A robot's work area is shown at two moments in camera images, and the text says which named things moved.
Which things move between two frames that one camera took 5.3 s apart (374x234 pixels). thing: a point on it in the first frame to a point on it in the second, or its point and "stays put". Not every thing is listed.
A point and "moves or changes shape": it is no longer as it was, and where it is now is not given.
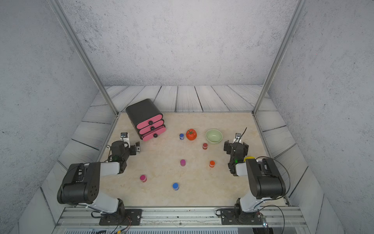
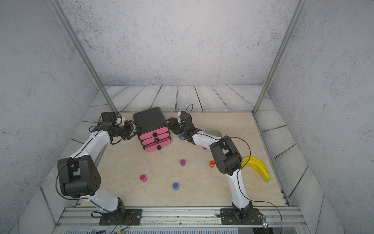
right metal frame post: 297,11 stays put
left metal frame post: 57,9 stays put
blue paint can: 175,186 stays put
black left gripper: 134,152 to 131,127
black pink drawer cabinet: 147,118 moves or changes shape
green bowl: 214,136 stays put
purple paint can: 182,163 stays put
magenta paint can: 143,178 stays put
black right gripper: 229,147 to 172,124
